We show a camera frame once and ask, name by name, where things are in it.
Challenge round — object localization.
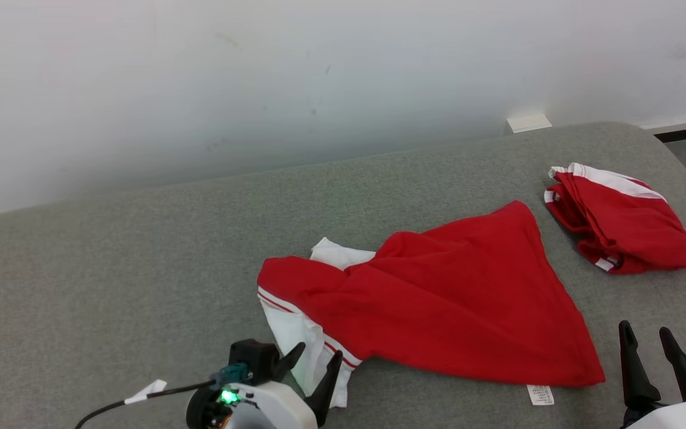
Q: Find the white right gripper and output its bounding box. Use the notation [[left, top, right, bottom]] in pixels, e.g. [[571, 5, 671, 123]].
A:
[[619, 321, 686, 429]]

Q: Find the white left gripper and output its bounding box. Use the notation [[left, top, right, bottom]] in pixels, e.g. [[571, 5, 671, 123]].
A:
[[230, 342, 344, 429]]

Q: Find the red jersey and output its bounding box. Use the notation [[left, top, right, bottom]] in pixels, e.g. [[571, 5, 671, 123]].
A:
[[544, 163, 686, 275]]

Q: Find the red jersey number 23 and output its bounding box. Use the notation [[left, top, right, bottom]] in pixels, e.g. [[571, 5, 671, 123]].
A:
[[257, 200, 607, 409]]

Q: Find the white cable label tag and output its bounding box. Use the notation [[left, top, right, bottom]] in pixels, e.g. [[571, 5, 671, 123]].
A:
[[124, 380, 167, 405]]

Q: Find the small white wall box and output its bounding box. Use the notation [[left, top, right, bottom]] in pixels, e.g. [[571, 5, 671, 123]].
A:
[[507, 114, 552, 133]]

